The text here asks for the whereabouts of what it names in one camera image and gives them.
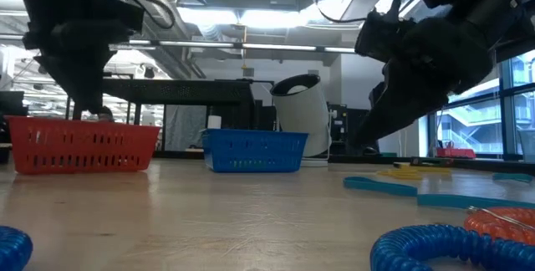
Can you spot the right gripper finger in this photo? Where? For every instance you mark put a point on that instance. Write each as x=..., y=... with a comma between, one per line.
x=401, y=103
x=377, y=93

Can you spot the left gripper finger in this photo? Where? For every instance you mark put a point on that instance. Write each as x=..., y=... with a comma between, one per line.
x=79, y=74
x=106, y=74

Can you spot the small yellow green box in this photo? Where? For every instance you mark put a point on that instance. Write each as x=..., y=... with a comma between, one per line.
x=430, y=162

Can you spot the yellow rubber band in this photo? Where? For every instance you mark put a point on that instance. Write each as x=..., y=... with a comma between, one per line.
x=401, y=174

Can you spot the teal rubber band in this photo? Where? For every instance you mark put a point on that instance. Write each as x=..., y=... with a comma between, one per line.
x=514, y=177
x=460, y=201
x=376, y=186

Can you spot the blue coil wristband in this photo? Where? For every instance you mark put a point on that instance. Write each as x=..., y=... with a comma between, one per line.
x=418, y=246
x=14, y=248

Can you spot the red-orange coil wristband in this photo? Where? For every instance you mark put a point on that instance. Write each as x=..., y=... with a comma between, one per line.
x=493, y=227

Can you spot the person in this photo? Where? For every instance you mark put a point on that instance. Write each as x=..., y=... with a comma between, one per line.
x=105, y=114

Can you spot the black equipment cabinet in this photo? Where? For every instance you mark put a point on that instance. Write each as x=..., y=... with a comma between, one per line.
x=340, y=133

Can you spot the black metal mesh shelf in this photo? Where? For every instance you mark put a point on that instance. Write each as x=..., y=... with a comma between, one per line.
x=175, y=91

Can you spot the red plastic basket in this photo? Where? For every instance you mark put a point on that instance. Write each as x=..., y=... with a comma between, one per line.
x=83, y=145

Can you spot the red distant bin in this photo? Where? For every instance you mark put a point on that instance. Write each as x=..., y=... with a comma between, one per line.
x=455, y=154

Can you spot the grey plastic sheet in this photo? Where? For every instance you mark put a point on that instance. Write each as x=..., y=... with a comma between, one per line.
x=184, y=129

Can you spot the long ceiling light strip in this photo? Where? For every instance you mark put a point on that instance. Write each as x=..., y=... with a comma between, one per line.
x=276, y=47

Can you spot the white paper roll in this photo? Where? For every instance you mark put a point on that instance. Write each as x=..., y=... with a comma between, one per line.
x=214, y=122

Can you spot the blue plastic basket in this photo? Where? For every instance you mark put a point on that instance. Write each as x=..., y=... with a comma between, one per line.
x=251, y=149

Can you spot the dark window frame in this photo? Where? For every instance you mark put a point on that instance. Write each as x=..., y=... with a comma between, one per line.
x=507, y=129

